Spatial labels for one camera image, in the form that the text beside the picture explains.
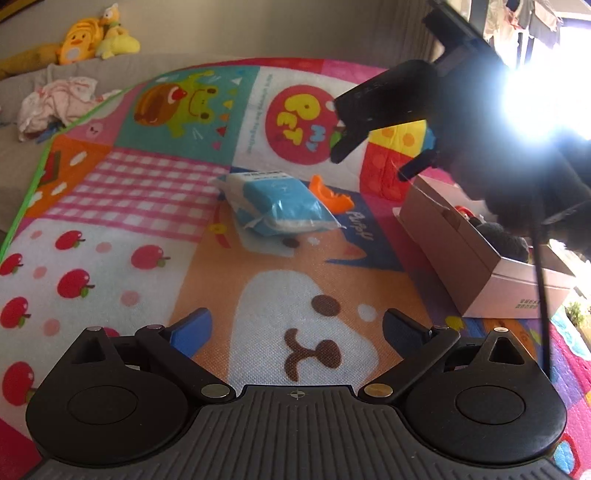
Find black plush toy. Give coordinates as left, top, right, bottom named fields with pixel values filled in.
left=473, top=220, right=531, bottom=265

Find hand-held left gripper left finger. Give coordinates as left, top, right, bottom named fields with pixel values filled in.
left=78, top=307, right=237, bottom=403

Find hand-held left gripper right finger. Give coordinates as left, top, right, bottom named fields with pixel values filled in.
left=359, top=308, right=533, bottom=403

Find blue wet wipes packet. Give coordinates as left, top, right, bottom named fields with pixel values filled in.
left=216, top=171, right=341, bottom=237

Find long yellow pillow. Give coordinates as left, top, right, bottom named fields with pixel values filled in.
left=0, top=41, right=63, bottom=80

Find white pink crumpled clothes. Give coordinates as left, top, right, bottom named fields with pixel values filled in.
left=18, top=76, right=100, bottom=141

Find yellow duck plush toy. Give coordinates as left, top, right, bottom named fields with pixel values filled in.
left=58, top=17, right=100, bottom=65

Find colourful cartoon play mat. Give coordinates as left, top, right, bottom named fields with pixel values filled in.
left=0, top=58, right=591, bottom=480

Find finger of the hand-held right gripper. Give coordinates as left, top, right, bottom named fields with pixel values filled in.
left=397, top=150, right=446, bottom=182
left=330, top=119, right=372, bottom=164

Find orange plastic toy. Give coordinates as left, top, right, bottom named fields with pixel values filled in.
left=308, top=174, right=355, bottom=215

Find pink cardboard box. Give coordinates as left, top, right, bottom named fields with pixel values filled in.
left=392, top=176, right=578, bottom=319

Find small yellow plush toy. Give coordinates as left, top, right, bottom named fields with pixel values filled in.
left=95, top=4, right=141, bottom=60

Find hanging laundry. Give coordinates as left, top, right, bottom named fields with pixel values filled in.
left=482, top=0, right=566, bottom=49

